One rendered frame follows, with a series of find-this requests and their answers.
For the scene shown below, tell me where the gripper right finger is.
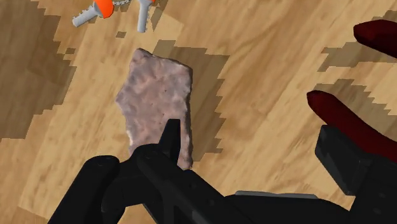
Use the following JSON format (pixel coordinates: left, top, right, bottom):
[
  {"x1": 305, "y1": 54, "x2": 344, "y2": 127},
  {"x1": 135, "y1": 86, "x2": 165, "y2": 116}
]
[{"x1": 314, "y1": 124, "x2": 397, "y2": 224}]

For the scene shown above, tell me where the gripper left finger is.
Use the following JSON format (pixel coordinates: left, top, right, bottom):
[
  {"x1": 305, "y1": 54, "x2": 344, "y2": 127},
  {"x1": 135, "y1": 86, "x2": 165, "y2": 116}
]
[{"x1": 48, "y1": 118, "x2": 249, "y2": 224}]

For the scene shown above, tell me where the pinkish grey stone slab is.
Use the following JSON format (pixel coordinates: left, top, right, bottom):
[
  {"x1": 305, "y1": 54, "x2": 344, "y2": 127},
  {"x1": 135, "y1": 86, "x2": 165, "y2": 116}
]
[{"x1": 115, "y1": 47, "x2": 194, "y2": 170}]

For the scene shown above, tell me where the grey key with orange head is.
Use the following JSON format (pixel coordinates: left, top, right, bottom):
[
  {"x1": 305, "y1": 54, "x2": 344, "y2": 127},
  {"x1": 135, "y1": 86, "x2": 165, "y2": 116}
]
[
  {"x1": 71, "y1": 0, "x2": 115, "y2": 29},
  {"x1": 136, "y1": 0, "x2": 156, "y2": 34}
]

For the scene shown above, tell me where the dark red handled tool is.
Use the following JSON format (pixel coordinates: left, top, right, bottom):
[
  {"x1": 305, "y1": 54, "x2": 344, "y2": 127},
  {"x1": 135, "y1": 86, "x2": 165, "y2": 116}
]
[{"x1": 306, "y1": 19, "x2": 397, "y2": 164}]

